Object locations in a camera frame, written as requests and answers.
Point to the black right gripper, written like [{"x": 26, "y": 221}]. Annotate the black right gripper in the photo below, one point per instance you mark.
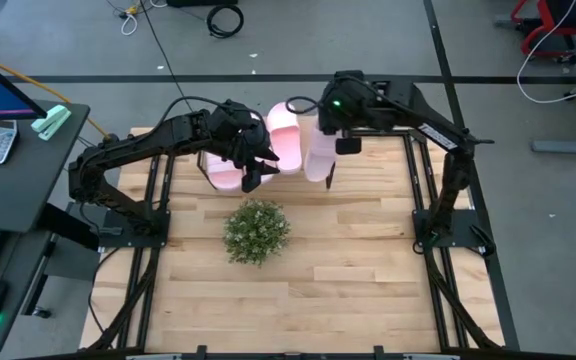
[{"x": 343, "y": 105}]

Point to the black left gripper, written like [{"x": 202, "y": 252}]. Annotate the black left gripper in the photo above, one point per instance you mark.
[{"x": 240, "y": 135}]

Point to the pink foam slide sandal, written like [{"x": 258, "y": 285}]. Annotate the pink foam slide sandal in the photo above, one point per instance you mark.
[
  {"x": 318, "y": 160},
  {"x": 285, "y": 145},
  {"x": 223, "y": 177}
]

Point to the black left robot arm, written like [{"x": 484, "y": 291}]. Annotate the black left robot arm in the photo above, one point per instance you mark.
[{"x": 143, "y": 142}]

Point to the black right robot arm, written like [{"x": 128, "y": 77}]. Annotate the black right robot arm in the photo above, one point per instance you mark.
[{"x": 448, "y": 137}]

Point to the artificial green plant black pot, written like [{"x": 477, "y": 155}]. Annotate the artificial green plant black pot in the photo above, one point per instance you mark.
[{"x": 256, "y": 232}]

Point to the mint green stapler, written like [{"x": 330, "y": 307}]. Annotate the mint green stapler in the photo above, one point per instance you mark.
[{"x": 50, "y": 122}]

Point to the red and black chair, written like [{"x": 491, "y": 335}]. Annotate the red and black chair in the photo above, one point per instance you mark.
[{"x": 553, "y": 25}]

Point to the grey desk foot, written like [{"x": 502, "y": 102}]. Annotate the grey desk foot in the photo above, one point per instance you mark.
[{"x": 568, "y": 146}]

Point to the dark grey desk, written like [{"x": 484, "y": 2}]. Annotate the dark grey desk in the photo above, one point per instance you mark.
[{"x": 18, "y": 190}]

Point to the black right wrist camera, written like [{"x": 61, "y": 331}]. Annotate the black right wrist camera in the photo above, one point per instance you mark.
[{"x": 348, "y": 146}]

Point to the wooden shelf black metal frame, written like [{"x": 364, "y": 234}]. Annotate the wooden shelf black metal frame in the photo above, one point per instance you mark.
[{"x": 330, "y": 177}]

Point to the black table frame rails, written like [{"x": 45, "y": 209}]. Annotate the black table frame rails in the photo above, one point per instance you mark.
[{"x": 113, "y": 237}]

